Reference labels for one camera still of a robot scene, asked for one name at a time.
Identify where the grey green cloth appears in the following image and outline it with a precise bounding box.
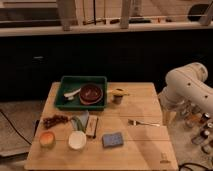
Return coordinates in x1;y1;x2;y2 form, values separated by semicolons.
70;111;89;131

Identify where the blue sponge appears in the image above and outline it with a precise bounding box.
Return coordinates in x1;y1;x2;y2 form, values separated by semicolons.
102;132;124;148

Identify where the brown grape bunch toy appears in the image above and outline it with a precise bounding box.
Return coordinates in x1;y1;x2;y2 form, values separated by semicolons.
43;115;68;129

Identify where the orange round cup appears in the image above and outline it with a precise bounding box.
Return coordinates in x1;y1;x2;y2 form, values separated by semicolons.
39;131;55;147

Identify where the green plastic tray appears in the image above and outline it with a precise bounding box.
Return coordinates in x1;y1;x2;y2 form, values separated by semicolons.
54;76;107;111

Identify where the dark red bowl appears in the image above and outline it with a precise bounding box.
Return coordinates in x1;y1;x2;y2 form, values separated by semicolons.
79;84;103;105

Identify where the black cable on floor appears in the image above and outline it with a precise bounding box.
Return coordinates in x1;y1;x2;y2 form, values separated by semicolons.
0;109;33;147

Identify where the silver fork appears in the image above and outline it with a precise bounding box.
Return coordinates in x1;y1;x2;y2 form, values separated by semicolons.
128;119;160;127

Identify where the white brush in tray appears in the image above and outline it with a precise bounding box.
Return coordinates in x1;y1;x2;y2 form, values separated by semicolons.
64;88;81;98

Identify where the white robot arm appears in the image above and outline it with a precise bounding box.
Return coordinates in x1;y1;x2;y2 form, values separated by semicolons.
159;62;213;115

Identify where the bottles pile on floor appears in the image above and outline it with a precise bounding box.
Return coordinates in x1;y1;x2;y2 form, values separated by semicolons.
180;104;213;149

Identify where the wooden block with black edge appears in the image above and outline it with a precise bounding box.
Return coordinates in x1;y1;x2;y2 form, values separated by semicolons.
86;115;98;137

